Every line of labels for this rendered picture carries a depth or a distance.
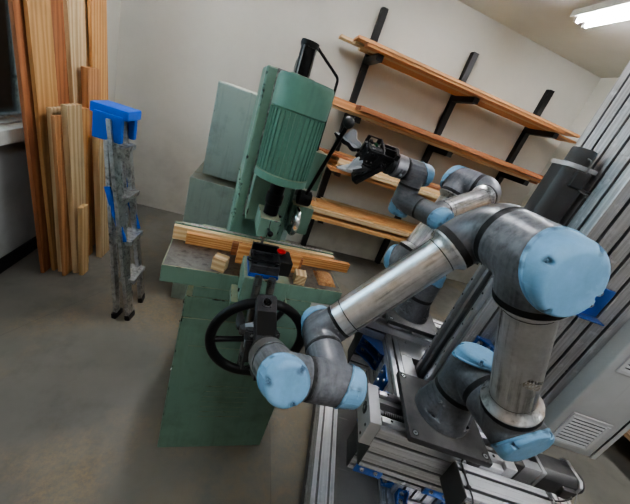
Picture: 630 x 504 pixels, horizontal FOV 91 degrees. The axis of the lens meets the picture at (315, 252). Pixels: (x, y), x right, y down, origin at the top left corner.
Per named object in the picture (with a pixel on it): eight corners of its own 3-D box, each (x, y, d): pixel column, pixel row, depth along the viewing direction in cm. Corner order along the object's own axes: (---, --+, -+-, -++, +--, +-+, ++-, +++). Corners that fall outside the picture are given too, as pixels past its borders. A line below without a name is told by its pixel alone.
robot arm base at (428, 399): (456, 398, 94) (473, 375, 90) (475, 446, 80) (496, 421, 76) (410, 382, 93) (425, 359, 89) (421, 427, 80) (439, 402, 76)
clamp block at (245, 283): (236, 302, 92) (242, 277, 88) (236, 277, 103) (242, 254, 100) (283, 308, 97) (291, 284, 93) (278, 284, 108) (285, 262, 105)
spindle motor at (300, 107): (254, 181, 93) (283, 68, 81) (252, 167, 108) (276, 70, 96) (309, 195, 99) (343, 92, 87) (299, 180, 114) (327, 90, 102)
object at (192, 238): (185, 243, 106) (186, 233, 104) (185, 241, 108) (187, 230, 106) (346, 273, 127) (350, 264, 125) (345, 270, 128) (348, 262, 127)
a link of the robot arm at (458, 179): (401, 281, 125) (487, 169, 119) (375, 261, 135) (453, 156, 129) (411, 287, 135) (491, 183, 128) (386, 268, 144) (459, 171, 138)
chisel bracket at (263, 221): (255, 239, 106) (261, 217, 103) (253, 223, 118) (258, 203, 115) (275, 244, 109) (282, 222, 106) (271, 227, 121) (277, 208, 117)
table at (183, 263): (150, 299, 85) (152, 282, 83) (170, 248, 111) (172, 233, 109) (345, 323, 106) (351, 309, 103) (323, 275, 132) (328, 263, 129)
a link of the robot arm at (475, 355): (463, 372, 90) (488, 337, 84) (493, 415, 78) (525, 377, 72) (428, 367, 86) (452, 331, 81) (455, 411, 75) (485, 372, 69)
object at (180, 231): (172, 238, 106) (174, 225, 104) (173, 235, 108) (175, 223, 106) (330, 267, 126) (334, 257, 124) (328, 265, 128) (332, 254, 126)
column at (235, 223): (223, 250, 131) (266, 63, 102) (225, 228, 150) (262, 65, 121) (274, 259, 138) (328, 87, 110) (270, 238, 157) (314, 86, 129)
